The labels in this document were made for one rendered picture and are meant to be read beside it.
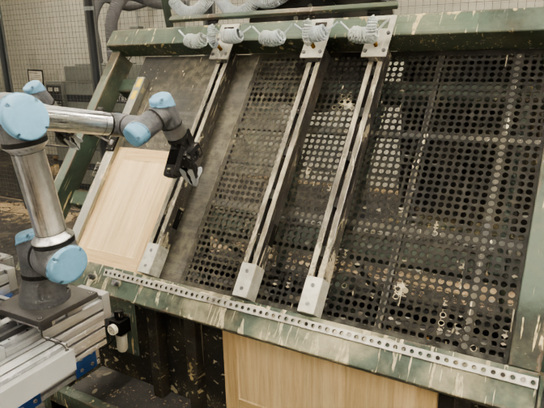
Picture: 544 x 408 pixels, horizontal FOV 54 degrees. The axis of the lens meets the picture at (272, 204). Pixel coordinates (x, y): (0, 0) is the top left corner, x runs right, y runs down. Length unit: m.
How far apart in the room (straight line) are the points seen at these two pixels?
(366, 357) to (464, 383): 0.29
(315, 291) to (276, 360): 0.51
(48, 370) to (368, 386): 1.10
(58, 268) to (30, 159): 0.31
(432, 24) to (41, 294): 1.64
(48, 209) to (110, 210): 1.00
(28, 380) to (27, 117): 0.69
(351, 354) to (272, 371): 0.59
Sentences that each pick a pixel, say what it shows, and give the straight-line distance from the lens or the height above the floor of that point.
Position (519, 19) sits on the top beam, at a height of 1.85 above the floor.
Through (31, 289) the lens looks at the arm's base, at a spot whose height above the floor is 1.10.
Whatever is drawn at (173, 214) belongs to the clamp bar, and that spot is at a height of 1.12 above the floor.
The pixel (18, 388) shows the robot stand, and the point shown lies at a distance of 1.63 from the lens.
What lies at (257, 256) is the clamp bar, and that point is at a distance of 1.96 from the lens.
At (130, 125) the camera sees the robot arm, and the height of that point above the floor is 1.56.
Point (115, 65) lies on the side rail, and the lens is 3.01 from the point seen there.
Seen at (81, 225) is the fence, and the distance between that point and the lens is 2.59.
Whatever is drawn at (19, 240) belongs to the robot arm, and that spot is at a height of 1.25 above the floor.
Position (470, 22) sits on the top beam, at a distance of 2.15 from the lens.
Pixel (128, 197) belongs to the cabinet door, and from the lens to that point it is 2.50.
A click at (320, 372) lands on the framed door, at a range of 2.17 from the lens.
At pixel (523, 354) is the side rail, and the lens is 1.69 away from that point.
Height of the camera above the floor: 1.77
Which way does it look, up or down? 16 degrees down
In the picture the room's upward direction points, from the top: 1 degrees counter-clockwise
